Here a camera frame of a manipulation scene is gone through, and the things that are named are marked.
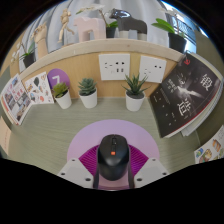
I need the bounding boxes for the red-spined photo cover book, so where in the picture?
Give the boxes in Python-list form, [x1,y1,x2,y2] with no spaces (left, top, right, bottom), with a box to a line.
[0,73,33,126]

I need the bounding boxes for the black computer mouse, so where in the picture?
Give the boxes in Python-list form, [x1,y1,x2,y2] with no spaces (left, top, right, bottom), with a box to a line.
[97,133,130,182]

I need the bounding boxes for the black cover book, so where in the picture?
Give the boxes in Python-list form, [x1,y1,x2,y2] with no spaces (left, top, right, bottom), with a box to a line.
[148,53,224,139]

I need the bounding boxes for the dark grey horse figure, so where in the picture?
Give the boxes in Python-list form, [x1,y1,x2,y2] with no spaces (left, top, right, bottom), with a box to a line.
[109,8,148,42]

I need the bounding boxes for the light grey curtain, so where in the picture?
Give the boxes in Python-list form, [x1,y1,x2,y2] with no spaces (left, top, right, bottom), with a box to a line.
[33,0,174,51]

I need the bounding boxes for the white wall socket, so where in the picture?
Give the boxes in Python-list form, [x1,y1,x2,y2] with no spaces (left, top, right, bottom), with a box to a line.
[138,54,168,84]
[98,53,132,82]

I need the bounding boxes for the white illustrated sticker sheet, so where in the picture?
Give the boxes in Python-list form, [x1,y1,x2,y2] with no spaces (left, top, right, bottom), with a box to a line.
[22,71,55,105]

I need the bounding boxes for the pink horse figure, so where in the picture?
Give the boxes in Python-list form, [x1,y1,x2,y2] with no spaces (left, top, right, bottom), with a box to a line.
[73,15,108,43]

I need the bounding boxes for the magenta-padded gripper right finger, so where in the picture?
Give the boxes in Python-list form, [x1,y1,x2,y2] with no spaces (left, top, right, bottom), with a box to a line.
[127,144,170,190]

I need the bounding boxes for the purple mouse pad with wrist rest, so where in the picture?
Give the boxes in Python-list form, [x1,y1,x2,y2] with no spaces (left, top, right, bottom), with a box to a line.
[66,119,161,192]

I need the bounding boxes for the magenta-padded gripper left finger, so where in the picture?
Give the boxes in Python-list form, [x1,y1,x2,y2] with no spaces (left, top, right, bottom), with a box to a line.
[57,144,101,190]

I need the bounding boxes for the wooden artist mannequin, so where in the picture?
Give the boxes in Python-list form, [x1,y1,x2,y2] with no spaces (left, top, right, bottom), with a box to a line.
[58,8,76,44]

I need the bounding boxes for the round purple number sign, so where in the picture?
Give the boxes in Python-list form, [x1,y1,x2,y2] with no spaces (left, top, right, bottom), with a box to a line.
[46,68,72,90]

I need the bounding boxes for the colourful food illustration card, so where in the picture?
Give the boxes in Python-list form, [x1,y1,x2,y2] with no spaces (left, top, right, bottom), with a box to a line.
[193,124,224,164]

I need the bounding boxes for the small succulent in white pot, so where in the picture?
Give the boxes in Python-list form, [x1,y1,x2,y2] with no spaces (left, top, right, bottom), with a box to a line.
[77,77,99,110]
[121,73,150,112]
[51,81,73,110]

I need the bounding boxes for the white orchid in black pot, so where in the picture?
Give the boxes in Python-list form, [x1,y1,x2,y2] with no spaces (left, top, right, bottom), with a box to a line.
[11,39,38,69]
[75,3,120,39]
[151,8,188,54]

